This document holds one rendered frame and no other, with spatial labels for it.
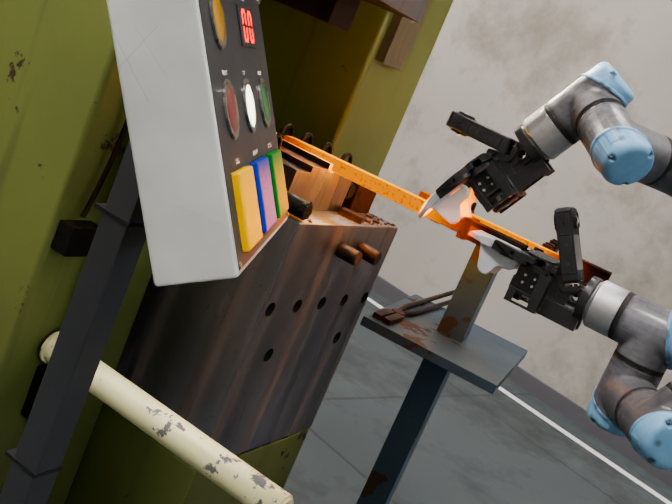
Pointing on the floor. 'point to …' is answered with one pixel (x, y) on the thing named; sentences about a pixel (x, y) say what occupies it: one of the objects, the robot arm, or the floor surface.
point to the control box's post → (79, 342)
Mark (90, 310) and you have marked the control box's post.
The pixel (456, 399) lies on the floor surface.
